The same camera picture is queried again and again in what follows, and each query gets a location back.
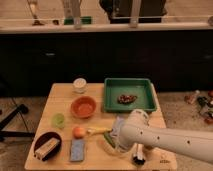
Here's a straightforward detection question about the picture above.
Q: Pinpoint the green pepper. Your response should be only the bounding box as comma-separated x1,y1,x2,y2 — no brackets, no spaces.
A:
103,132,116,148

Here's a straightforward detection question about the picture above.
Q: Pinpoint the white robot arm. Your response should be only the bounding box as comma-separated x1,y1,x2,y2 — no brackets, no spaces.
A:
117,109,213,164

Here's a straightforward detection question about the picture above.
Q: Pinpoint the white paper cup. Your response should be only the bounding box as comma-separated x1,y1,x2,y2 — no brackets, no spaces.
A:
73,78,87,93

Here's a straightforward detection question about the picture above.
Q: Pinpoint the small green translucent cup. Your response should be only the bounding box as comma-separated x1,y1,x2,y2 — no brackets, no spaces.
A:
51,113,65,129

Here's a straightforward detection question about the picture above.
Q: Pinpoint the green plastic tray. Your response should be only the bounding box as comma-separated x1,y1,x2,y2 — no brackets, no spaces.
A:
103,78,157,113

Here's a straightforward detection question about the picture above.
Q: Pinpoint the brown speckled item in tray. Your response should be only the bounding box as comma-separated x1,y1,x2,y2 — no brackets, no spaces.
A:
117,95,137,104

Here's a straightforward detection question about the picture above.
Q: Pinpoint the orange bowl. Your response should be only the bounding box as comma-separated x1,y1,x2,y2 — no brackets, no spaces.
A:
70,96,96,119

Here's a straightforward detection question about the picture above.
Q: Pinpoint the grey crumpled cloth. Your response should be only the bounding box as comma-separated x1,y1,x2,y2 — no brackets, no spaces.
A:
110,116,125,137

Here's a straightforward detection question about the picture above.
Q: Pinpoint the orange peach fruit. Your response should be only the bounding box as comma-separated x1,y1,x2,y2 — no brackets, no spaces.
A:
72,126,86,139

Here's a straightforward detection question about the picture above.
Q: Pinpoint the blue sponge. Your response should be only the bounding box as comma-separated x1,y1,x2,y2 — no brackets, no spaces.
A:
70,139,85,162

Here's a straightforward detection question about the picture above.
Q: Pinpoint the dark brown bowl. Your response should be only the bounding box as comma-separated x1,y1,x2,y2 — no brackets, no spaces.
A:
34,132,62,161

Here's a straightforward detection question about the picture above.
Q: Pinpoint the tan block in bowl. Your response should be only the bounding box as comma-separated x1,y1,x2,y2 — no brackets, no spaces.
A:
35,138,59,160

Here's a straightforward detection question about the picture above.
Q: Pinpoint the black chair base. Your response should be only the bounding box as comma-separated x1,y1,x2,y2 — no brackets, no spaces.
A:
0,104,35,142

